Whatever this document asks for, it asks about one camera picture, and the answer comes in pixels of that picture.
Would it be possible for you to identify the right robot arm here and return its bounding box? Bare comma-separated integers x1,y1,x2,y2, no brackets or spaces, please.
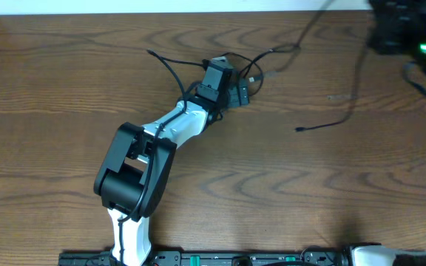
348,0,426,266

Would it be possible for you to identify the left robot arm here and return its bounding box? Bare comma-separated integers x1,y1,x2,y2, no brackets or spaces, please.
93,56,247,265

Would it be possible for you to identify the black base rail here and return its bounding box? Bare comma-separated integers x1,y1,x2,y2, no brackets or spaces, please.
58,248,352,266

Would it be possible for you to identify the black USB cable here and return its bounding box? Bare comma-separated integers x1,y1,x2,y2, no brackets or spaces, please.
271,0,371,133

